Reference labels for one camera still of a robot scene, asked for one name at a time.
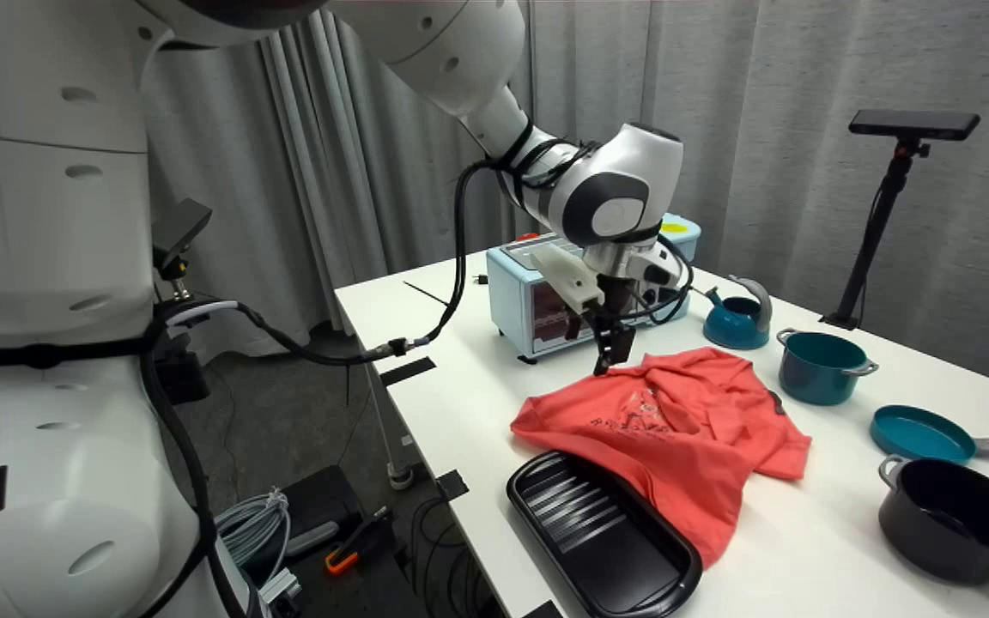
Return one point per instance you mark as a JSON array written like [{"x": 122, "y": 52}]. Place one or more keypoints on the small black tape piece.
[{"x": 451, "y": 484}]

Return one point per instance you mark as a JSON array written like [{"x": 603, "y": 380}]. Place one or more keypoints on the black ribbed grill tray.
[{"x": 603, "y": 538}]

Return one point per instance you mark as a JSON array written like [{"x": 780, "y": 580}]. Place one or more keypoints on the black tape strip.
[{"x": 407, "y": 371}]

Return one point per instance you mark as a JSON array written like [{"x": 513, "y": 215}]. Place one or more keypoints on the grey curtain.
[{"x": 791, "y": 115}]

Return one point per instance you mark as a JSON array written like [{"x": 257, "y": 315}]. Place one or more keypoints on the teal toy pot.
[{"x": 823, "y": 369}]

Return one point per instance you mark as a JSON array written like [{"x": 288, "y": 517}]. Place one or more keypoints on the black camera tripod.
[{"x": 878, "y": 218}]

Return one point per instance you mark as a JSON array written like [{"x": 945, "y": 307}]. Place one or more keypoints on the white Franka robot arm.
[{"x": 50, "y": 286}]

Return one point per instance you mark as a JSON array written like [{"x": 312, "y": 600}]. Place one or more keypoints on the red sweatshirt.
[{"x": 666, "y": 435}]

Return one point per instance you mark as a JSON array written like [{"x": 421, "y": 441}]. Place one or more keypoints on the teal toy kettle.
[{"x": 735, "y": 326}]

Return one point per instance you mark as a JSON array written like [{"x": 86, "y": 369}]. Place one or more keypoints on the teal toy frying pan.
[{"x": 918, "y": 435}]

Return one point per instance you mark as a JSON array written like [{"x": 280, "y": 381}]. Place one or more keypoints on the light blue toaster oven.
[{"x": 522, "y": 310}]

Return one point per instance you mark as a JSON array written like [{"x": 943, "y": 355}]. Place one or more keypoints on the black box on floor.
[{"x": 317, "y": 503}]

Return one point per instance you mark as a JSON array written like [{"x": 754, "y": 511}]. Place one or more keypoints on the black toy pot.
[{"x": 953, "y": 521}]

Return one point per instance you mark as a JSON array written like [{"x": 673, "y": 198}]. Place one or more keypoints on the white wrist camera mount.
[{"x": 563, "y": 277}]

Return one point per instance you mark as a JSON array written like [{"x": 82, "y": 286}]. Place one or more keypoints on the square black tape piece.
[{"x": 543, "y": 610}]

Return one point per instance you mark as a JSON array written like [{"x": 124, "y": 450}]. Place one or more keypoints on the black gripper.
[{"x": 629, "y": 278}]

